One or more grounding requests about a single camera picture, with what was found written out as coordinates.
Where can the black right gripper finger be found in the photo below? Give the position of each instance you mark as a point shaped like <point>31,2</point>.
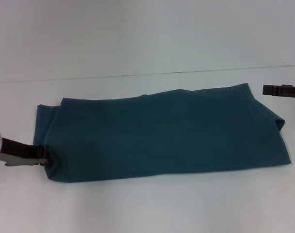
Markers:
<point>272,90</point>

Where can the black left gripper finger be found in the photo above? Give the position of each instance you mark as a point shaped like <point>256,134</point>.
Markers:
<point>44,153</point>
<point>23,161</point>

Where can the teal t-shirt with FREE print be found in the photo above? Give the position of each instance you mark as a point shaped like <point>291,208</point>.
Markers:
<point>149,136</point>

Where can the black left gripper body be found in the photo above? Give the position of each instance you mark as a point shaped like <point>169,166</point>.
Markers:
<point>17,148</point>

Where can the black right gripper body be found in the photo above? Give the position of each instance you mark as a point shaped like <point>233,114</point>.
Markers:
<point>293,92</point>

